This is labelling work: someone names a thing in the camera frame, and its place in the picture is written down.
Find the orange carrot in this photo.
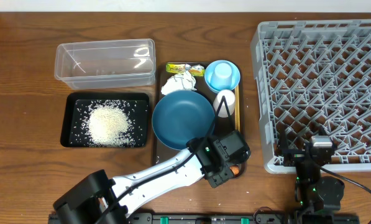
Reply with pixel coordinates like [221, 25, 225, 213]
[230, 166, 239, 175]

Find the white cup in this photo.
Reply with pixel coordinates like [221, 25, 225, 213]
[213, 90, 236, 118]

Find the white napkin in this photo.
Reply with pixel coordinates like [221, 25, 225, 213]
[161, 71, 196, 95]

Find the yellow green snack wrapper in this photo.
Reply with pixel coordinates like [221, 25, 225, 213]
[165, 63, 205, 77]

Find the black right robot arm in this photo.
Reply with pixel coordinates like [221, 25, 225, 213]
[278, 127, 345, 223]

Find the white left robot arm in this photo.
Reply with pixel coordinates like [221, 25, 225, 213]
[53, 131, 250, 223]

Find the grey dishwasher rack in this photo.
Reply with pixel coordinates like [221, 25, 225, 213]
[250, 19, 371, 174]

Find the black food waste tray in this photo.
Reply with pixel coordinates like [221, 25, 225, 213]
[60, 92, 150, 147]

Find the dark blue plate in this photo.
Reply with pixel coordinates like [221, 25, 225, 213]
[152, 90, 215, 150]

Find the brown serving tray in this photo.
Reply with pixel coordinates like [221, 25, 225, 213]
[152, 62, 244, 165]

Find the light blue cup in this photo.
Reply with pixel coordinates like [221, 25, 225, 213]
[210, 62, 232, 90]

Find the light blue bowl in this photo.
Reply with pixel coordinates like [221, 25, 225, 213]
[204, 60, 240, 93]

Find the pile of white rice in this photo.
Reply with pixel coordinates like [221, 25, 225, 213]
[85, 106, 135, 147]

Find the clear plastic bin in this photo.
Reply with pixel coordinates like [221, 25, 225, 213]
[54, 39, 157, 90]

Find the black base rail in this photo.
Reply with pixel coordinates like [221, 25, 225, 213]
[47, 211, 360, 224]

